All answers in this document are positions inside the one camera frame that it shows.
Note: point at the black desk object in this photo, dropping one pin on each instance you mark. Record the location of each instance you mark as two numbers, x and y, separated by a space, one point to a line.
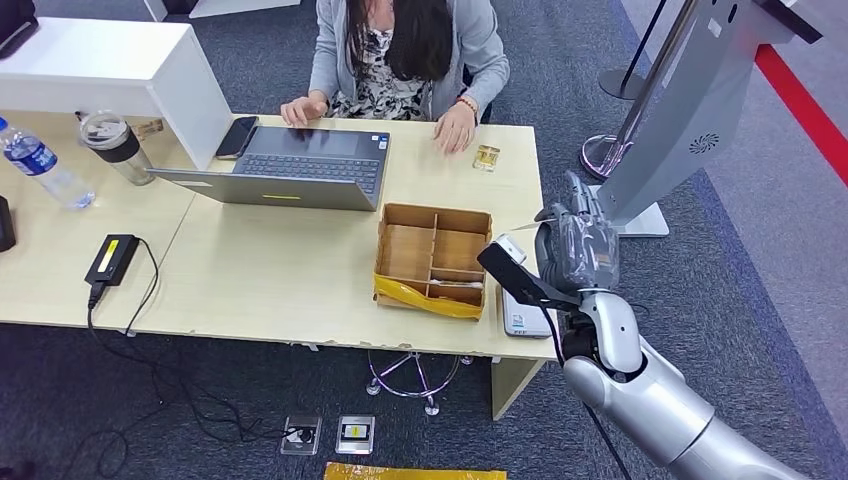
5 225

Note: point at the cardboard divider box yellow tape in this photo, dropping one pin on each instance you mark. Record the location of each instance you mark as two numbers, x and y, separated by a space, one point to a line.
404 252

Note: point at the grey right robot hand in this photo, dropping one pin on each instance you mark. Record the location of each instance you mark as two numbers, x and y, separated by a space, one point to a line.
583 255

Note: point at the plastic water bottle blue label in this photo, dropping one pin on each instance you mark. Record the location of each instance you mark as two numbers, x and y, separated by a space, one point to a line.
40 162

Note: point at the black stanchion post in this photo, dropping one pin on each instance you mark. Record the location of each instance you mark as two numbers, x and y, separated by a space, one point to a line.
619 85

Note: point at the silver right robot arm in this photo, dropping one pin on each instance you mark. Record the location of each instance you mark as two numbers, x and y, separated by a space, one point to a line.
636 397

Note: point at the person's right forearm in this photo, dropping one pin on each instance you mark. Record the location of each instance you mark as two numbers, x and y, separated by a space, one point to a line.
322 73

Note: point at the black smartphone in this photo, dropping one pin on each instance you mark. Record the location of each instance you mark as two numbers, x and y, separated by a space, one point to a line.
236 137

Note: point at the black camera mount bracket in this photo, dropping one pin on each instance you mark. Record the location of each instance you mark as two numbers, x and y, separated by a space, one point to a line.
513 278

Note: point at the black device on cabinet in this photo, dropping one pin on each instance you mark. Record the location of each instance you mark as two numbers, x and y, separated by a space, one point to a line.
14 26

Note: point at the silver kiosk stand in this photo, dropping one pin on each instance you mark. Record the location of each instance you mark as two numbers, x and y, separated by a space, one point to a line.
682 99

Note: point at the grey laptop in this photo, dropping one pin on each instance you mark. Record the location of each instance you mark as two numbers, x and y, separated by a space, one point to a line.
311 166

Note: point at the yellow taped flat package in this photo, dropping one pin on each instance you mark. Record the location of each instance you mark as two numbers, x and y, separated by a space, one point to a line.
411 473

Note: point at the clear tumbler black band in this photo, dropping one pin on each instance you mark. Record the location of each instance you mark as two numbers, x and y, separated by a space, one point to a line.
116 149

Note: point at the chrome stool base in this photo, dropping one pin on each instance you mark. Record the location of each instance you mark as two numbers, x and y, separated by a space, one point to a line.
431 405

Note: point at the floor socket yellow sticker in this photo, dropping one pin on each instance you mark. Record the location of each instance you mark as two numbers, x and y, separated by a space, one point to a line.
355 434

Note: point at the person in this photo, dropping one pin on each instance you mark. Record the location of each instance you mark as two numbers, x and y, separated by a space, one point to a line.
397 40

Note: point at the grey card reader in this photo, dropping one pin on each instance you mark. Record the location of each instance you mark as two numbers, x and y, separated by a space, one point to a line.
523 321

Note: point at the chrome stanchion post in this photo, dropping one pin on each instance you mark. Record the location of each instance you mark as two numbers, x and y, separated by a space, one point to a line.
599 156

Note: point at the person's right hand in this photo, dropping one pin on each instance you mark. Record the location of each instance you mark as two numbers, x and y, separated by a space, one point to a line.
303 110

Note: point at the white furniture piece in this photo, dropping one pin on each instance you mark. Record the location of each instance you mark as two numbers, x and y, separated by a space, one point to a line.
199 6

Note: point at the wooden desk leg panel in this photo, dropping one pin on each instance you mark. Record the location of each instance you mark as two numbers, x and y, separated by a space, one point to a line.
510 387

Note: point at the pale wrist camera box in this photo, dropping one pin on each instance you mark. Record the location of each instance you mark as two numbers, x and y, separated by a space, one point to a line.
511 248

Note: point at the black power adapter yellow label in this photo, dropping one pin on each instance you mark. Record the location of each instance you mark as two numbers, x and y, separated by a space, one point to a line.
111 260

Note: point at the white desk cabinet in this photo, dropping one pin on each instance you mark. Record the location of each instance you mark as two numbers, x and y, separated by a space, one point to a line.
99 66

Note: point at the room key card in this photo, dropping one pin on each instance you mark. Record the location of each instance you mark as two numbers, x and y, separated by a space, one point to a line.
457 283

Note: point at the person's left forearm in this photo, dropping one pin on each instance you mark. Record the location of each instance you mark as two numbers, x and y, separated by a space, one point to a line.
487 73

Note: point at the gold card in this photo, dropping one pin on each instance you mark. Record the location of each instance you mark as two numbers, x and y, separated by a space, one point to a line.
487 158

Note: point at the person's left hand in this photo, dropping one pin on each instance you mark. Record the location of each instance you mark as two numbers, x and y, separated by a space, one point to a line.
456 129

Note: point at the floor socket with plug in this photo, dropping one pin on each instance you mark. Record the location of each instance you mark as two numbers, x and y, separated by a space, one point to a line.
301 435

